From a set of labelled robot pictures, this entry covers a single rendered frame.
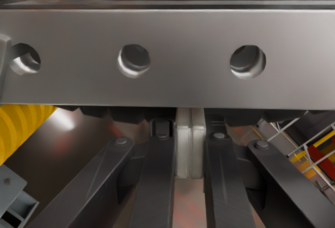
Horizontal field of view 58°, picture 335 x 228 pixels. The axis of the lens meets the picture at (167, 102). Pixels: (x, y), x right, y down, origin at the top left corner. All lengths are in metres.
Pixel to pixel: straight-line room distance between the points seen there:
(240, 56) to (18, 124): 0.17
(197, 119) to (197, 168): 0.02
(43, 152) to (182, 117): 0.94
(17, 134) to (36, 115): 0.03
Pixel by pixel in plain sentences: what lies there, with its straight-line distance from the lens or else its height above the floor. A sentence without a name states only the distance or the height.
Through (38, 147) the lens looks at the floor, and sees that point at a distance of 1.08.
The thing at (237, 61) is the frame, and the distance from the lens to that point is 0.16.
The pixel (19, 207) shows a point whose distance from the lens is 0.73.
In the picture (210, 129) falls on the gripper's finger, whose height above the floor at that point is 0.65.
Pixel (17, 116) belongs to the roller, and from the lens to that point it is 0.25.
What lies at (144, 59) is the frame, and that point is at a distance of 0.16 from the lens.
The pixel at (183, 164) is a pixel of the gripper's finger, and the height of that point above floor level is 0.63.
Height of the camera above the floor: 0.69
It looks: 18 degrees down
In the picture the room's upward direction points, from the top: 48 degrees clockwise
